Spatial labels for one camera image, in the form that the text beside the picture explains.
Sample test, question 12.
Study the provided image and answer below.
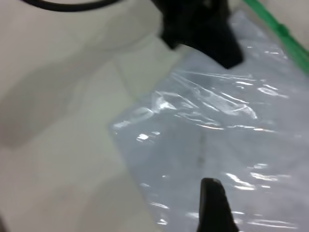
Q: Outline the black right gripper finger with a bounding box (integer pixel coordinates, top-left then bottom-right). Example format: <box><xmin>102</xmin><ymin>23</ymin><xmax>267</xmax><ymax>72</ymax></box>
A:
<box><xmin>197</xmin><ymin>177</ymin><xmax>240</xmax><ymax>232</ymax></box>

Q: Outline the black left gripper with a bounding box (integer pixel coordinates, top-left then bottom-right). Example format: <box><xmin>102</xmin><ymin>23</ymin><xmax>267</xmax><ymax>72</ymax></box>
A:
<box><xmin>151</xmin><ymin>0</ymin><xmax>244</xmax><ymax>70</ymax></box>

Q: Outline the green zipper slider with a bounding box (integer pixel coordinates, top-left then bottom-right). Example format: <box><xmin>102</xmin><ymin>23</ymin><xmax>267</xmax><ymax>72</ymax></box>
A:
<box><xmin>277</xmin><ymin>23</ymin><xmax>291</xmax><ymax>37</ymax></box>

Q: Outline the clear plastic zip bag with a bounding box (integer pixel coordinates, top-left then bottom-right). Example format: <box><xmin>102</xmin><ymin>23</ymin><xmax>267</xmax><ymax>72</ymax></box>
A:
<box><xmin>107</xmin><ymin>0</ymin><xmax>309</xmax><ymax>232</ymax></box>

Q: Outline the white paper sheet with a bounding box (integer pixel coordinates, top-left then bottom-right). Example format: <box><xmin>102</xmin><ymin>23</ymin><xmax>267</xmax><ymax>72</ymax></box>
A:
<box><xmin>110</xmin><ymin>11</ymin><xmax>309</xmax><ymax>232</ymax></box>

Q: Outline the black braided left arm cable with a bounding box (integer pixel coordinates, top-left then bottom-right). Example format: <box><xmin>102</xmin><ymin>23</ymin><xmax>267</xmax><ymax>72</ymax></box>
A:
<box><xmin>21</xmin><ymin>0</ymin><xmax>155</xmax><ymax>12</ymax></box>

